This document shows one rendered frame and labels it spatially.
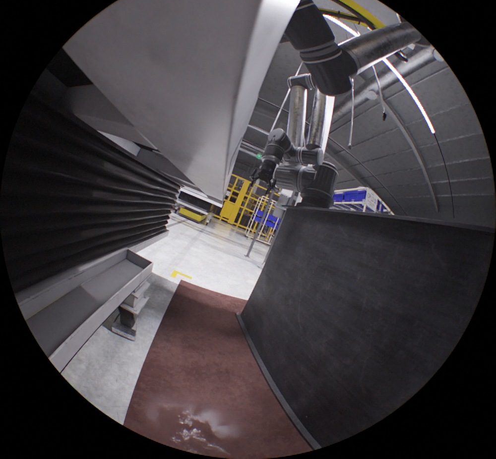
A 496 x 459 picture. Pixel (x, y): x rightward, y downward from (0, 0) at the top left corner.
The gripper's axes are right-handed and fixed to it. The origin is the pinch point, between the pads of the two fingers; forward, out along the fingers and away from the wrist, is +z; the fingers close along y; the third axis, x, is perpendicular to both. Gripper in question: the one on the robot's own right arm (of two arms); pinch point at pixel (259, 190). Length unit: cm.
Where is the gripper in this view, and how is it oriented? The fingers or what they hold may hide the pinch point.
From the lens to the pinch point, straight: 81.8
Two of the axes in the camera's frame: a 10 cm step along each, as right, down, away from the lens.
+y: 8.7, 3.7, 3.1
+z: -3.7, 9.3, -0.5
